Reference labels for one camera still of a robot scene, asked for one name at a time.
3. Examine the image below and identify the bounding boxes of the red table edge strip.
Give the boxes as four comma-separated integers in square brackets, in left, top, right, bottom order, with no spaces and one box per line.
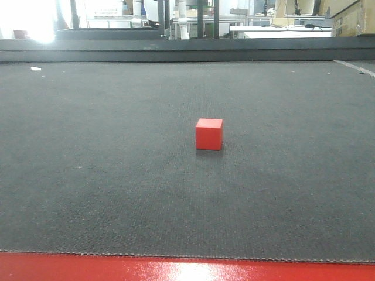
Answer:
[1,252,374,280]

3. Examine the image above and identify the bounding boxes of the dark grey fabric mat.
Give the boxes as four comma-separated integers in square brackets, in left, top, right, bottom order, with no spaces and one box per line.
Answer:
[1,61,374,263]

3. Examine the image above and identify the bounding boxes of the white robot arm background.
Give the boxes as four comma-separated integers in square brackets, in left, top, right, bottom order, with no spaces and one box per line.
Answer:
[177,0,190,40]

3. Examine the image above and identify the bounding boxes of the white background table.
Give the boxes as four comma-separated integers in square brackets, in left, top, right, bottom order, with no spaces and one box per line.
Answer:
[230,25,332,39]

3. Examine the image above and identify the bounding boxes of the cardboard box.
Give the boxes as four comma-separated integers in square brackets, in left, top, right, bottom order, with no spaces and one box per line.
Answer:
[329,0,374,37]

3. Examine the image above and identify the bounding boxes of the white tape strip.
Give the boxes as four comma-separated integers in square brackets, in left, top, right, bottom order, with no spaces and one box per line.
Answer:
[335,60,375,78]

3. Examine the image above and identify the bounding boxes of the black metal frame posts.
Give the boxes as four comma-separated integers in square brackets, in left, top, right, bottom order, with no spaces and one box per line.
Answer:
[156,1,220,40]

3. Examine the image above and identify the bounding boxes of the red magnetic cube block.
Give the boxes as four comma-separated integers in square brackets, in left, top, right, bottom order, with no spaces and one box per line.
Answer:
[195,118,223,151]

